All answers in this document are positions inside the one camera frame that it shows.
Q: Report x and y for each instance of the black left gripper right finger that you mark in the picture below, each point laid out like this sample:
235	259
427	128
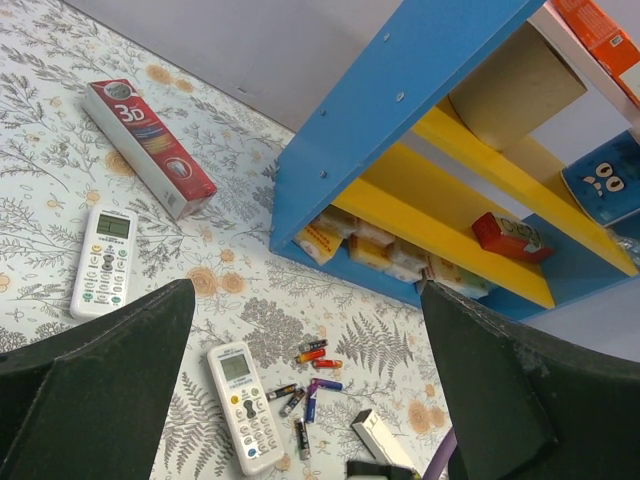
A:
525	404

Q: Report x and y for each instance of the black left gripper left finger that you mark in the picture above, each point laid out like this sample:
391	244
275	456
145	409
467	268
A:
91	402

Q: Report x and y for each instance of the white slim remote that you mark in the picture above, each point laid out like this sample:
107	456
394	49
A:
379	441

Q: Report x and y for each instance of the large white remote control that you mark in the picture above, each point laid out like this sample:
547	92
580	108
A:
105	264

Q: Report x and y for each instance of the small white remote control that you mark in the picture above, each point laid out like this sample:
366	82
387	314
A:
247	412

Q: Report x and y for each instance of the red snack box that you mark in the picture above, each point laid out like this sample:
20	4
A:
511	238

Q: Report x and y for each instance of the blue purple battery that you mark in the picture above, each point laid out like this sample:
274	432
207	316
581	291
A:
311	402

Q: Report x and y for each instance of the grey black battery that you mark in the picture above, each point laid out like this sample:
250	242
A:
291	404

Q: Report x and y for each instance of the red white toothpaste box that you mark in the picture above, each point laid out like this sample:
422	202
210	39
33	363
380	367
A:
154	153

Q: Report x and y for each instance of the blue paper cup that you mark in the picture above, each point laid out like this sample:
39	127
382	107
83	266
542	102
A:
605	182

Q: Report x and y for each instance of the yellow sponge pack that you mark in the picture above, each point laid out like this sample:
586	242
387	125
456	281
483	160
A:
319	241

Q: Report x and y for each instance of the blue yellow wooden shelf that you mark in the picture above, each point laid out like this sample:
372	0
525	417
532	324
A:
386	145

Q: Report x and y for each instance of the orange razor box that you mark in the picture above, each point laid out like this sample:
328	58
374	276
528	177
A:
605	40

